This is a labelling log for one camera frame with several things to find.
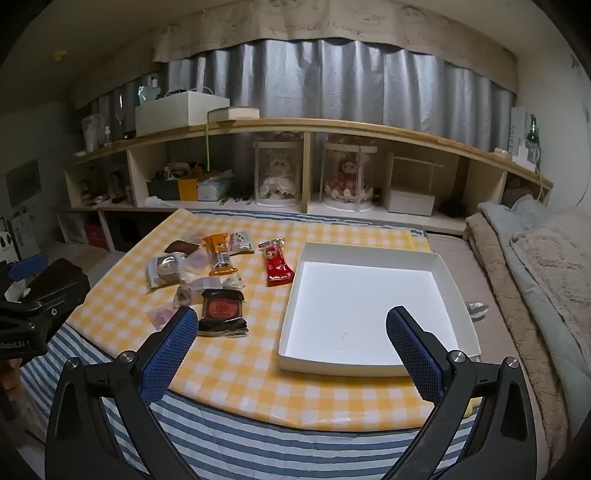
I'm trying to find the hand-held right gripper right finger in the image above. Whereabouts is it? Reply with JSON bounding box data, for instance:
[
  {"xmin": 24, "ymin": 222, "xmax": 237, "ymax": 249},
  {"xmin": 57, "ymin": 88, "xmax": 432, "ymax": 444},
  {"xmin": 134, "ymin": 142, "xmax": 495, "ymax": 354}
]
[{"xmin": 386, "ymin": 306, "xmax": 539, "ymax": 480}]

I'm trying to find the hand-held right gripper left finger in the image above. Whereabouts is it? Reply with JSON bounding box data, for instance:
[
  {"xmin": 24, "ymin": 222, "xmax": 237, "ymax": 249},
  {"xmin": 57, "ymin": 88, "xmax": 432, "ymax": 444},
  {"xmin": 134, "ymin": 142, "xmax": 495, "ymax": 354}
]
[{"xmin": 45, "ymin": 307, "xmax": 199, "ymax": 480}]

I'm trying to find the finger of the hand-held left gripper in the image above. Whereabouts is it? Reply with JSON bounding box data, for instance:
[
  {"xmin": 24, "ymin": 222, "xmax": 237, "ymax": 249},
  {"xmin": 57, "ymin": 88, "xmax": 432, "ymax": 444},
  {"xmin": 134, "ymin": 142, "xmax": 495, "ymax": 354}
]
[
  {"xmin": 21, "ymin": 258, "xmax": 90, "ymax": 334},
  {"xmin": 0, "ymin": 255, "xmax": 49, "ymax": 289}
]

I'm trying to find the clear packet pink round pastry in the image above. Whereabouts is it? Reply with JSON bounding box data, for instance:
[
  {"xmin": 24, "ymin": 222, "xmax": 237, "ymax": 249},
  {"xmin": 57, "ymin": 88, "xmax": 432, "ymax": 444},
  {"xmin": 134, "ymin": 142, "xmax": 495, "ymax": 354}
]
[{"xmin": 147, "ymin": 305, "xmax": 178, "ymax": 330}]

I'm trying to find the black packet red round label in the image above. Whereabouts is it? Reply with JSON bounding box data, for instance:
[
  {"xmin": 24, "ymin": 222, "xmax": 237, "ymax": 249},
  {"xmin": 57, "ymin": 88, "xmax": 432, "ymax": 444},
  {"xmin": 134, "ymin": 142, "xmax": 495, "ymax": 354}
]
[{"xmin": 198, "ymin": 288, "xmax": 249, "ymax": 337}]

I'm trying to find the clear packet brown cake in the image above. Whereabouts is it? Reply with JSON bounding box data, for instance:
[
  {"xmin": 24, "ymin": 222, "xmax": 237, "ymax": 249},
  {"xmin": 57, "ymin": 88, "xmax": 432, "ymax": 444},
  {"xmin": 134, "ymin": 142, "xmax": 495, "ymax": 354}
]
[{"xmin": 147, "ymin": 253, "xmax": 185, "ymax": 289}]

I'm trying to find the white shallow cardboard box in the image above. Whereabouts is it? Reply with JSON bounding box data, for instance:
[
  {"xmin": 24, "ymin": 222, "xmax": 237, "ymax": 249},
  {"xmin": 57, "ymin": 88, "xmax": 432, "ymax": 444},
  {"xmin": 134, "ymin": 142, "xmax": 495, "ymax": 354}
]
[{"xmin": 277, "ymin": 241, "xmax": 482, "ymax": 378}]

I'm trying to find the clear packet faint pink pastry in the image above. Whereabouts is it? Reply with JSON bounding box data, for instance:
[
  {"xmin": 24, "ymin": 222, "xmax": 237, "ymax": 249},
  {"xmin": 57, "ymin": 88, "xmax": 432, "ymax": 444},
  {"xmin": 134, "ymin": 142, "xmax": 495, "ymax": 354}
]
[{"xmin": 191, "ymin": 273, "xmax": 243, "ymax": 292}]

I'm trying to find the clear packet purple pastry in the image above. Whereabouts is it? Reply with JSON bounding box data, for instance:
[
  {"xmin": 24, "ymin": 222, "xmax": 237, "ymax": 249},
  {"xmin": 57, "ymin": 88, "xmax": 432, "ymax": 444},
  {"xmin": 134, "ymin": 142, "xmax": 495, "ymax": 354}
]
[{"xmin": 182, "ymin": 251, "xmax": 213, "ymax": 282}]

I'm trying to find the dark brown snack packet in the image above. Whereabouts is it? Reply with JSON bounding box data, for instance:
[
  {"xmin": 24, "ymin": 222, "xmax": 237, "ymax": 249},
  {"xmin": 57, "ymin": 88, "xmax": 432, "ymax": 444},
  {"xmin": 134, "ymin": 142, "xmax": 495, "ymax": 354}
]
[{"xmin": 164, "ymin": 240, "xmax": 204, "ymax": 257}]

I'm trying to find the orange snack packet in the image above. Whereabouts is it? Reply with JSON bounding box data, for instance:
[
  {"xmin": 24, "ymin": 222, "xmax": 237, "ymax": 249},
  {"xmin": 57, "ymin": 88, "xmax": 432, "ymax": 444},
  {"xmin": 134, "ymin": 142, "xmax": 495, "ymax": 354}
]
[{"xmin": 202, "ymin": 234, "xmax": 238, "ymax": 277}]

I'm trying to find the white bear print packet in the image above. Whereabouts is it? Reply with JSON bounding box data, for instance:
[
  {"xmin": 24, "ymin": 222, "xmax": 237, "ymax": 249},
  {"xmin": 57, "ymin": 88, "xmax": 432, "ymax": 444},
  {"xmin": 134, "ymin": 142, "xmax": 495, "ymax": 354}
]
[{"xmin": 228, "ymin": 229, "xmax": 256, "ymax": 256}]

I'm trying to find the red snack packet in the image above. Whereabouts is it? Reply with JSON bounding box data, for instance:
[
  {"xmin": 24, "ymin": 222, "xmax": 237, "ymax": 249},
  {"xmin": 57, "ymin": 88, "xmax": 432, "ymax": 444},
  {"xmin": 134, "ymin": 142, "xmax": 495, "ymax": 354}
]
[{"xmin": 257, "ymin": 237, "xmax": 295, "ymax": 288}]

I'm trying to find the red box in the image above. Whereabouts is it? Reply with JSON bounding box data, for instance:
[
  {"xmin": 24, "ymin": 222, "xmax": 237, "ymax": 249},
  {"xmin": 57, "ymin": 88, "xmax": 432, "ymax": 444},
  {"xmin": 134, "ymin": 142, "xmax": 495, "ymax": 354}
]
[{"xmin": 84, "ymin": 224, "xmax": 109, "ymax": 250}]

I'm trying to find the yellow checkered tablecloth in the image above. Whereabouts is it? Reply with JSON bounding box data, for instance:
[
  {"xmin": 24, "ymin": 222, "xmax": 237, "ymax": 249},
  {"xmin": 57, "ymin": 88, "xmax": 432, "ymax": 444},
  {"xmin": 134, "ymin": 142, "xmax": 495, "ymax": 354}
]
[{"xmin": 65, "ymin": 208, "xmax": 476, "ymax": 432}]

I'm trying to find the grey bed sheet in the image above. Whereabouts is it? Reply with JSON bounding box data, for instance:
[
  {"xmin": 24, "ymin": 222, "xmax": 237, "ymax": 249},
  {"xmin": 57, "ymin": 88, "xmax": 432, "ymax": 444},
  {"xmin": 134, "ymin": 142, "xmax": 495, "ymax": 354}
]
[{"xmin": 425, "ymin": 233, "xmax": 550, "ymax": 480}]

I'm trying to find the beige fleece blanket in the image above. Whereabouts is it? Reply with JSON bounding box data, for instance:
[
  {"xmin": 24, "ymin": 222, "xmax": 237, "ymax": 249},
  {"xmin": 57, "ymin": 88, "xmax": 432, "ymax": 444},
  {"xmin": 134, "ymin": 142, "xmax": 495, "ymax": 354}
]
[{"xmin": 464, "ymin": 213, "xmax": 573, "ymax": 462}]

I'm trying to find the dark green box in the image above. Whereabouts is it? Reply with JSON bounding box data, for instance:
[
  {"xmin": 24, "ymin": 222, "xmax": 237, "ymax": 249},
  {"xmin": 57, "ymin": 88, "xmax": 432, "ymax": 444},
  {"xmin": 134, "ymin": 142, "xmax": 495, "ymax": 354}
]
[{"xmin": 147, "ymin": 179, "xmax": 180, "ymax": 200}]

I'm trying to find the right doll in case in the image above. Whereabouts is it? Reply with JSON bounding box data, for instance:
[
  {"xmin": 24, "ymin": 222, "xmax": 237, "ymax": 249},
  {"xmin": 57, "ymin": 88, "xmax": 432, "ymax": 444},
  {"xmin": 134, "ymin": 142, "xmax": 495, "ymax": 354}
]
[{"xmin": 320, "ymin": 142, "xmax": 377, "ymax": 213}]

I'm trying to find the doll in case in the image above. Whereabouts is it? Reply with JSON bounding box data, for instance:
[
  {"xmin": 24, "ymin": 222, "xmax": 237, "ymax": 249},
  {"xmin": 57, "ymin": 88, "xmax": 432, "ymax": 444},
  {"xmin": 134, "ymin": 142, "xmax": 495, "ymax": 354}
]
[
  {"xmin": 253, "ymin": 140, "xmax": 300, "ymax": 207},
  {"xmin": 320, "ymin": 142, "xmax": 377, "ymax": 213}
]

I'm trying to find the tissue box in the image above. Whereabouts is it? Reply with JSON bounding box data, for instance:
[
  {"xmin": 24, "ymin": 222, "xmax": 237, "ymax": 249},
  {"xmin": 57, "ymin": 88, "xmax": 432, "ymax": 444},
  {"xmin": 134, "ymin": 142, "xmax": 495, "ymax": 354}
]
[{"xmin": 198, "ymin": 172, "xmax": 234, "ymax": 202}]

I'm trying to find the cream fluffy blanket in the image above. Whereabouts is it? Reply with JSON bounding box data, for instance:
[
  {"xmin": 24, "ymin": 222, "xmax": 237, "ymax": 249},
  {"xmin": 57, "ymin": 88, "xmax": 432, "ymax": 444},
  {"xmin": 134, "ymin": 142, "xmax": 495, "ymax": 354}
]
[{"xmin": 510, "ymin": 210, "xmax": 591, "ymax": 333}]

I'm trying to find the left doll in case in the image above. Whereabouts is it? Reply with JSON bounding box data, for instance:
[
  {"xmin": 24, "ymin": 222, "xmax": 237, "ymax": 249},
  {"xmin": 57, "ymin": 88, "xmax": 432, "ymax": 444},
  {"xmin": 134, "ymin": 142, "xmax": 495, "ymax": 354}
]
[{"xmin": 253, "ymin": 140, "xmax": 300, "ymax": 207}]

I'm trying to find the wine glass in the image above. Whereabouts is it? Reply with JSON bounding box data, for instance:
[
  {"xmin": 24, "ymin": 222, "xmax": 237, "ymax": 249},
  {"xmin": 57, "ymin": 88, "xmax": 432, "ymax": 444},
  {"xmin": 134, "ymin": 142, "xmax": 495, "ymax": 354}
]
[{"xmin": 113, "ymin": 90, "xmax": 127, "ymax": 139}]

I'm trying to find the pink dress doll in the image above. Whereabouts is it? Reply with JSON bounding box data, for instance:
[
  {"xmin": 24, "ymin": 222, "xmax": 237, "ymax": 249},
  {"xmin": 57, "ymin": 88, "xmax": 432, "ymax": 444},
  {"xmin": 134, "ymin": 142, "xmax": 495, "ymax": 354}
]
[{"xmin": 324, "ymin": 159, "xmax": 374, "ymax": 201}]

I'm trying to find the white dress doll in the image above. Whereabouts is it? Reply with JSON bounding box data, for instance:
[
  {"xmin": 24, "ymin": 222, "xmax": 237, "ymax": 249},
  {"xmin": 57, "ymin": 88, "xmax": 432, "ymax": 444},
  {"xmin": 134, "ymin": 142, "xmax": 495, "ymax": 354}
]
[{"xmin": 259, "ymin": 150, "xmax": 296, "ymax": 200}]

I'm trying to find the large white storage box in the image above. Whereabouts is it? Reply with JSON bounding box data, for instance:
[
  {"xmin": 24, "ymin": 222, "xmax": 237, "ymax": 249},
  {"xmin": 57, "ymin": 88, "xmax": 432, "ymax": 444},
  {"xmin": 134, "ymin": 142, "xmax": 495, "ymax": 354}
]
[{"xmin": 135, "ymin": 91, "xmax": 230, "ymax": 137}]

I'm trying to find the long wooden shelf unit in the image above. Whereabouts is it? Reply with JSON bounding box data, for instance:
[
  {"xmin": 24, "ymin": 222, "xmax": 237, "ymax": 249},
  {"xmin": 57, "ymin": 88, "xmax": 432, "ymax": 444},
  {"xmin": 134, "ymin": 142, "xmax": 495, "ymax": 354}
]
[{"xmin": 55, "ymin": 117, "xmax": 554, "ymax": 254}]

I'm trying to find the thick book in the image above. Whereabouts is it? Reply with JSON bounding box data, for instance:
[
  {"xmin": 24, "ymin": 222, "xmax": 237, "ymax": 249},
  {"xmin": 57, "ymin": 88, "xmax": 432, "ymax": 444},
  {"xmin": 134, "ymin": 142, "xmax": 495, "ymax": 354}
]
[{"xmin": 208, "ymin": 106, "xmax": 260, "ymax": 123}]

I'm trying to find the green glass bottle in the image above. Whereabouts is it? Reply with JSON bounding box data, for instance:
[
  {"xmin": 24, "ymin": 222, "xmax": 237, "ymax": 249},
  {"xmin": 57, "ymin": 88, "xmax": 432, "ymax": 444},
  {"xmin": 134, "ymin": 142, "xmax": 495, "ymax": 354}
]
[{"xmin": 526, "ymin": 114, "xmax": 542, "ymax": 162}]

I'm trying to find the grey curtain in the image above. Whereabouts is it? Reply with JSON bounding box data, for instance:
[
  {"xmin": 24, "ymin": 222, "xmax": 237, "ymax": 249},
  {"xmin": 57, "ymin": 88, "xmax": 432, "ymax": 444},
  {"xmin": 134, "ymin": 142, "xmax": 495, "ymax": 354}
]
[{"xmin": 76, "ymin": 39, "xmax": 518, "ymax": 144}]

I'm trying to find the beige printed valance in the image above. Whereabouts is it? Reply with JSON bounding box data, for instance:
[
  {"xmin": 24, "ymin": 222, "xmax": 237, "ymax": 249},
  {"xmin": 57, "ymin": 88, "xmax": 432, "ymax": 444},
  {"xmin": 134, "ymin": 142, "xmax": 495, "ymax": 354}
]
[{"xmin": 152, "ymin": 0, "xmax": 518, "ymax": 93}]

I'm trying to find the white wooden handled box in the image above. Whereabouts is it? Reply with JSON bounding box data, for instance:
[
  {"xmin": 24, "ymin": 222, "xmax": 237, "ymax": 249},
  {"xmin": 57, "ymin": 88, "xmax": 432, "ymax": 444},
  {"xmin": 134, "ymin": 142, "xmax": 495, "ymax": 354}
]
[{"xmin": 385, "ymin": 151, "xmax": 445, "ymax": 217}]

